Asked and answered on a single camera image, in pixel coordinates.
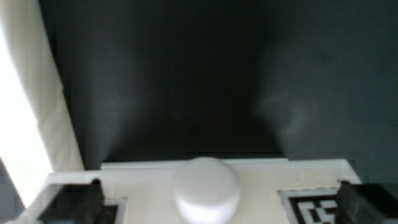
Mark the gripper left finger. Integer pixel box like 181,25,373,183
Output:
39,179,117,224

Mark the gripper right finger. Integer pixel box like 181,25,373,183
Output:
336,183,398,224

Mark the white drawer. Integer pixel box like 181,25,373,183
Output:
23,156,364,224

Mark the white U-shaped frame wall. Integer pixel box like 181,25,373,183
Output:
0,0,85,209

